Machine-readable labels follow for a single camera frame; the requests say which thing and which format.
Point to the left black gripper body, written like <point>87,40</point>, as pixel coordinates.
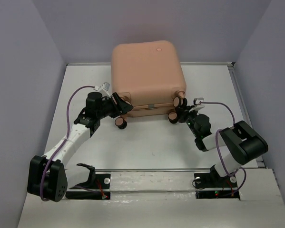
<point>110,108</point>

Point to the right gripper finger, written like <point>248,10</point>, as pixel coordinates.
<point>181,111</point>
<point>183,103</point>

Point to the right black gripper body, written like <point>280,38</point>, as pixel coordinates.
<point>191,117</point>

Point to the pink hard-shell suitcase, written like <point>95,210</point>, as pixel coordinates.
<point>148,76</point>

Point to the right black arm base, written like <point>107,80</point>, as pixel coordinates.
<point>216,187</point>

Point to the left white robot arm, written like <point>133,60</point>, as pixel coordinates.
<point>48,177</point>

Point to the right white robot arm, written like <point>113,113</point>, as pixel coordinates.
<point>236,145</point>

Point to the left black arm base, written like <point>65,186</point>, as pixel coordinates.
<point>99,189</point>

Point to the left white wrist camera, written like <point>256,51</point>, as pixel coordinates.
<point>103,89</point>

